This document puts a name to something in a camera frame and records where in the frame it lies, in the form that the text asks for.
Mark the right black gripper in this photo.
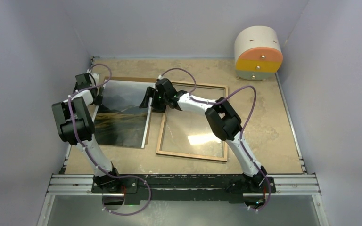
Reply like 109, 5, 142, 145
140, 88, 168, 114

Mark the mountain landscape photo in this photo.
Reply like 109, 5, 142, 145
91, 79, 154, 149

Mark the black wooden picture frame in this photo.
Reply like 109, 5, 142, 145
155, 81, 229, 163

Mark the clear acrylic sheet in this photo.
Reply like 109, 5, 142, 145
161, 85, 225, 158

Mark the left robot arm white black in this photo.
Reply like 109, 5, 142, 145
51, 72, 122, 193

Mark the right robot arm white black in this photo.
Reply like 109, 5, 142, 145
139, 78, 271, 192

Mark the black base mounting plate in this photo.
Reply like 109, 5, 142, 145
91, 174, 276, 205

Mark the round cream drawer cabinet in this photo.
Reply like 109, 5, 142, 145
234, 26, 283, 81

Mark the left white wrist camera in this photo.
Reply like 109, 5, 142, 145
90, 73, 99, 86

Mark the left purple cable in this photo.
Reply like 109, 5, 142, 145
68, 64, 152, 217

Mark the purple cable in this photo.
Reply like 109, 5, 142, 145
68, 64, 152, 217
157, 68, 272, 213

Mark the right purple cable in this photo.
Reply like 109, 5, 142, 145
157, 68, 272, 213

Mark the aluminium rail frame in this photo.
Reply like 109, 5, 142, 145
37, 174, 329, 226

